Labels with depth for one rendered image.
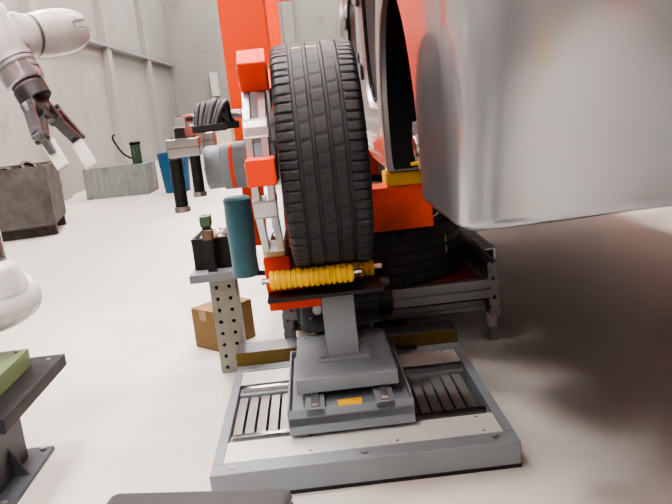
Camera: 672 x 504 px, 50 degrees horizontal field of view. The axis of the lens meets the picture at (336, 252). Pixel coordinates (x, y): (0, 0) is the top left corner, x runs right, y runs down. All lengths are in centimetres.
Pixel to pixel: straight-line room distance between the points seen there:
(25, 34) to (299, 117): 66
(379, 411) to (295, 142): 79
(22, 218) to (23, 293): 513
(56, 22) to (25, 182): 561
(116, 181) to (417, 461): 877
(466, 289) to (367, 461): 106
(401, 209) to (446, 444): 96
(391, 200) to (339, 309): 57
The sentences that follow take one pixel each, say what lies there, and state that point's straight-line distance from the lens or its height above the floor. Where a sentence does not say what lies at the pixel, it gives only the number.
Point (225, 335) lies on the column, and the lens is 286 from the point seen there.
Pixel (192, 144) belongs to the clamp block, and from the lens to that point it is 200.
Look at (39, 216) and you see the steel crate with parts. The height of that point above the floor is 21.
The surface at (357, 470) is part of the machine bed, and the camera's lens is 198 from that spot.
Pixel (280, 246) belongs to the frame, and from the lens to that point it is 206.
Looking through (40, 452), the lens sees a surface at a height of 2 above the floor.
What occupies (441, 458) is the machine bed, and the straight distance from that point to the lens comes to 200.
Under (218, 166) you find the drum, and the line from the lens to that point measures 212.
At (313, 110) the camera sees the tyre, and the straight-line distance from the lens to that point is 186.
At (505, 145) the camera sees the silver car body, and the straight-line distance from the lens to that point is 124.
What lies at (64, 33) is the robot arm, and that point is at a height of 123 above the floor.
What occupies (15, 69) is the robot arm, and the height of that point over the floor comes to 115.
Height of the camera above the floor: 101
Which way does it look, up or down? 12 degrees down
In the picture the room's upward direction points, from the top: 6 degrees counter-clockwise
